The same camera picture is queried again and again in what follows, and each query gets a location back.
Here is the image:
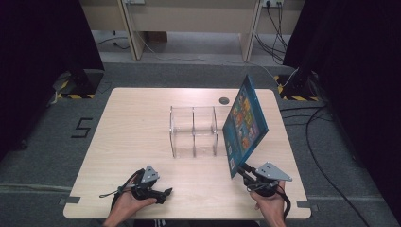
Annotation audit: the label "stand base with hazard tape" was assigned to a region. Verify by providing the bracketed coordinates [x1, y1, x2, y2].
[51, 69, 105, 100]
[273, 67, 321, 102]

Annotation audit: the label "person's left hand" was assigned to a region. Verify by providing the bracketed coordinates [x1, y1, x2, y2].
[110, 190, 157, 221]

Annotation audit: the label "blue children's picture book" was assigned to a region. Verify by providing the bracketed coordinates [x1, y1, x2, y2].
[221, 74, 270, 180]

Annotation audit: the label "clear acrylic book rack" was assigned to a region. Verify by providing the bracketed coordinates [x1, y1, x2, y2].
[168, 105, 235, 159]

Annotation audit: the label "beige wooden desk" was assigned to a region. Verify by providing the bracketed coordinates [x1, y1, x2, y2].
[78, 0, 306, 62]

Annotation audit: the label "black curtain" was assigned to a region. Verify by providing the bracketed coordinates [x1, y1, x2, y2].
[0, 0, 106, 163]
[283, 0, 401, 217]

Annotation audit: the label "grey tape piece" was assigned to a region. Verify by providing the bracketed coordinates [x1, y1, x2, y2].
[59, 196, 81, 206]
[296, 200, 320, 212]

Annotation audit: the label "black floor cables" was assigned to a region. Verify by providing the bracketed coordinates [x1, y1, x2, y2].
[279, 105, 335, 127]

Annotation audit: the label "right gripper black strap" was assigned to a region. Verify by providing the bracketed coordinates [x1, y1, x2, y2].
[276, 188, 291, 220]

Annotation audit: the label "white wall socket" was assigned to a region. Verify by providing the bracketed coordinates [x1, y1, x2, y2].
[261, 0, 285, 9]

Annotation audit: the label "person's dark trousers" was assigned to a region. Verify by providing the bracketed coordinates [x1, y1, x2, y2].
[133, 218, 260, 227]

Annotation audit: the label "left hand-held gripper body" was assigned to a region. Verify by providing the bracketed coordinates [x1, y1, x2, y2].
[131, 165, 161, 201]

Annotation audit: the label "bundle of black cables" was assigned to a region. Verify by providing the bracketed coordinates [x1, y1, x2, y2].
[254, 2, 289, 66]

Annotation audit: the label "person's right hand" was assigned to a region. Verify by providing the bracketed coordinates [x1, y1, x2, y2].
[250, 181, 287, 221]

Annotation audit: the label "thin black floor cable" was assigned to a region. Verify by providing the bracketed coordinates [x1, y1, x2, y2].
[95, 30, 131, 51]

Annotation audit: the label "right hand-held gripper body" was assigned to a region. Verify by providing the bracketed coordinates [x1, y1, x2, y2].
[249, 162, 293, 198]

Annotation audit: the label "long black floor cable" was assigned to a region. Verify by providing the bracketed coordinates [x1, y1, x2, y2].
[305, 106, 372, 227]

